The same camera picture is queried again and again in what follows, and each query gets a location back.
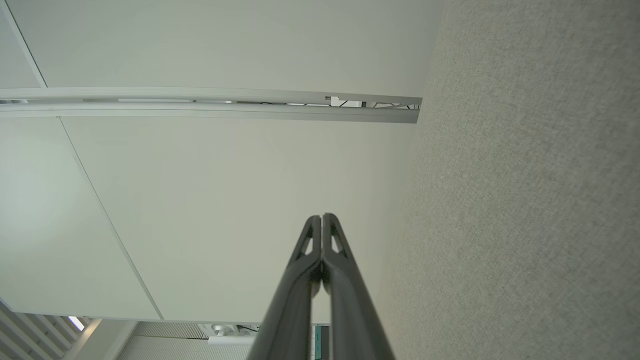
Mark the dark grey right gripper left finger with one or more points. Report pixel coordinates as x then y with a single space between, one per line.
292 300

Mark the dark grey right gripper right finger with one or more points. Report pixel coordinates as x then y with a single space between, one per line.
350 310

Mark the silver white device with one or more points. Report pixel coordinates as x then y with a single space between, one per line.
225 331

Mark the grey mesh panel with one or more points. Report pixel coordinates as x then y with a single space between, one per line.
165 350

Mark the white slatted panel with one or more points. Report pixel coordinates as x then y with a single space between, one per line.
25 340

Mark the grey vertical metal post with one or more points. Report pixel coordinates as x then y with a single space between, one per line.
200 113

